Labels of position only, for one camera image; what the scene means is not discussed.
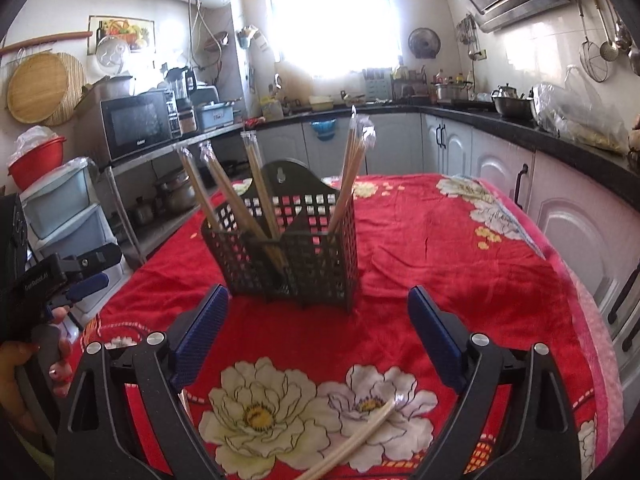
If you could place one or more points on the wire skimmer ladle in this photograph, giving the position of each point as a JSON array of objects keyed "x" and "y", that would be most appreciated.
[{"x": 589, "y": 53}]

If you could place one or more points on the clear plastic bag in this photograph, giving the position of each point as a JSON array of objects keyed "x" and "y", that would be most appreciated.
[{"x": 575, "y": 112}]

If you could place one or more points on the steel pot on shelf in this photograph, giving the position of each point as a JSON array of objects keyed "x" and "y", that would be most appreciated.
[{"x": 175, "y": 192}]

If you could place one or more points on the steel mixing bowl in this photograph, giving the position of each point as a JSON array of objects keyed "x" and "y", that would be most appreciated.
[{"x": 514, "y": 108}]

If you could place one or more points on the steel ladle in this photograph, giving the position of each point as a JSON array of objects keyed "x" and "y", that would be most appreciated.
[{"x": 608, "y": 49}]

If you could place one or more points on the fruit picture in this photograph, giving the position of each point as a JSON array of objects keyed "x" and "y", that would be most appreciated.
[{"x": 138, "y": 34}]

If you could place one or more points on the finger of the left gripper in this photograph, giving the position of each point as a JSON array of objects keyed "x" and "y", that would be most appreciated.
[
  {"x": 93, "y": 262},
  {"x": 85, "y": 288}
]

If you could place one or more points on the black blender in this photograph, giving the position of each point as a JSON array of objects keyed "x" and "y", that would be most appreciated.
[{"x": 179, "y": 79}]

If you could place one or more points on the red plastic basin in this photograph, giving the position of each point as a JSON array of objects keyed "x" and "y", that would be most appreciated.
[{"x": 37, "y": 162}]

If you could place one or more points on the small wall fan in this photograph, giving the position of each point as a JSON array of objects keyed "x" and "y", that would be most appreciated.
[{"x": 424, "y": 43}]

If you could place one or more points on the blue hanging basket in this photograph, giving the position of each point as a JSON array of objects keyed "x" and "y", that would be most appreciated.
[{"x": 324, "y": 129}]

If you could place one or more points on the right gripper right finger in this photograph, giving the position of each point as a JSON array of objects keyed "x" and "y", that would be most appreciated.
[{"x": 537, "y": 437}]

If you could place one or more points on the dark grey utensil basket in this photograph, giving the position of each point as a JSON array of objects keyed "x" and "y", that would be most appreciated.
[{"x": 309, "y": 264}]

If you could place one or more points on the plastic drawer unit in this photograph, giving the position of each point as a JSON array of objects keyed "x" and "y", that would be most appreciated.
[{"x": 63, "y": 213}]

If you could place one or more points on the person's left hand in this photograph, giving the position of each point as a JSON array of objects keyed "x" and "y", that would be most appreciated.
[{"x": 35, "y": 373}]

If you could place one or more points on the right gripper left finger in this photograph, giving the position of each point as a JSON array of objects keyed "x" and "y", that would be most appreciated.
[{"x": 97, "y": 438}]

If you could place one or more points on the black microwave oven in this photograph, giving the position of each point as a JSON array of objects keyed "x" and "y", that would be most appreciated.
[{"x": 134, "y": 123}]

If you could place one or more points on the round bamboo tray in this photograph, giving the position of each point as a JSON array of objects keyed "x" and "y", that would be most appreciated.
[{"x": 45, "y": 89}]

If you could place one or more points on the chopsticks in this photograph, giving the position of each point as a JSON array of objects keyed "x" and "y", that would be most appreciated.
[
  {"x": 185, "y": 401},
  {"x": 255, "y": 159},
  {"x": 353, "y": 443}
]

